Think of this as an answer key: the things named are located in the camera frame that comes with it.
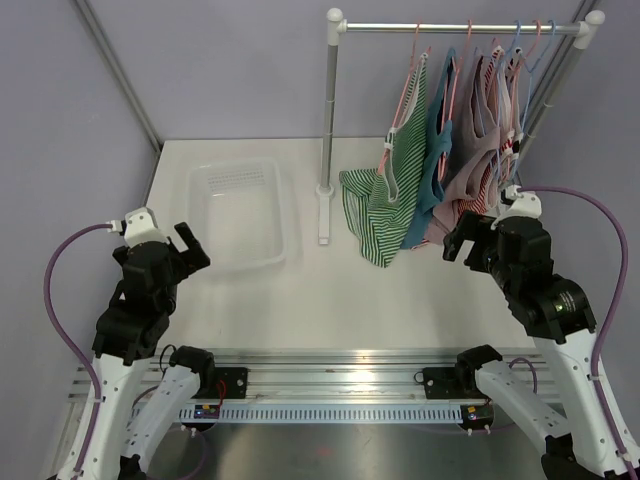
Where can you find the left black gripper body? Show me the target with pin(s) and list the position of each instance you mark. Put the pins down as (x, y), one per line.
(180, 265)

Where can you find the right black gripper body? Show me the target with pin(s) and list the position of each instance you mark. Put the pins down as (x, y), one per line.
(483, 256)

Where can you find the mauve tank top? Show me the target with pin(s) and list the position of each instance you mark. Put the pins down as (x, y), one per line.
(475, 139)

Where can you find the green striped tank top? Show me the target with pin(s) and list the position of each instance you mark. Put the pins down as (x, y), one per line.
(378, 208)

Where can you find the teal tank top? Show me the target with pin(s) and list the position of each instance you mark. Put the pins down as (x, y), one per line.
(438, 144)

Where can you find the pink hanger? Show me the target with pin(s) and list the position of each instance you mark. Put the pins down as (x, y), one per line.
(388, 144)
(458, 65)
(516, 57)

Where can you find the blue hanger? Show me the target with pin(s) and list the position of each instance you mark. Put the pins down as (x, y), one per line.
(498, 87)
(531, 71)

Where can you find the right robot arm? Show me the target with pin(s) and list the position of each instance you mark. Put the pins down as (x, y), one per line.
(589, 439)

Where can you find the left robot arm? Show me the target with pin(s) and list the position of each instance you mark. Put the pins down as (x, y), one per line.
(111, 442)

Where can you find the red striped tank top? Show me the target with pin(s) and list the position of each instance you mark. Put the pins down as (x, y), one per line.
(484, 192)

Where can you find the translucent plastic basket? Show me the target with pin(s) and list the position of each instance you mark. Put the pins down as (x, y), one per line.
(235, 210)

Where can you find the white clothes rack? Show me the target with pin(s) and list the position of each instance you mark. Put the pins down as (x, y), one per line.
(577, 37)

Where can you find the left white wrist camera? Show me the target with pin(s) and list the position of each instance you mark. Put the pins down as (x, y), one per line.
(138, 226)

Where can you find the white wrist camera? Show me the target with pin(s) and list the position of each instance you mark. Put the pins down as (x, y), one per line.
(138, 226)
(517, 203)

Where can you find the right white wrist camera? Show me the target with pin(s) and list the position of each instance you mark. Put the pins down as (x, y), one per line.
(517, 203)

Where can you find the aluminium mounting rail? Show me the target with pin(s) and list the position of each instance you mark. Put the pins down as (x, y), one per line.
(325, 376)

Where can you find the white slotted cable duct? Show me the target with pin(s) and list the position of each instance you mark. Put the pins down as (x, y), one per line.
(324, 414)

